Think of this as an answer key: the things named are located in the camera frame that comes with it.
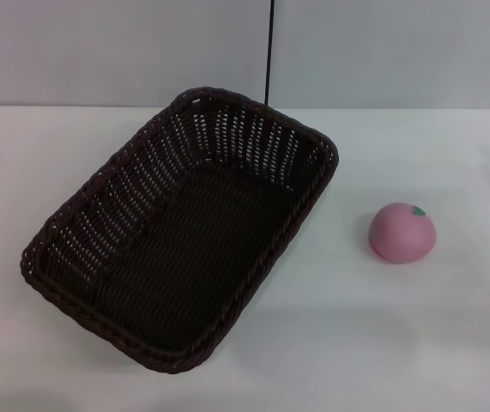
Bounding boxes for dark brown woven basket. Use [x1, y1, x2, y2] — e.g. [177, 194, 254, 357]
[19, 86, 340, 375]

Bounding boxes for pink peach toy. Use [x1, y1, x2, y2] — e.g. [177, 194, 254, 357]
[367, 201, 438, 264]

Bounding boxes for black vertical wall strip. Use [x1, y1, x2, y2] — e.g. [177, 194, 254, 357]
[263, 0, 276, 106]

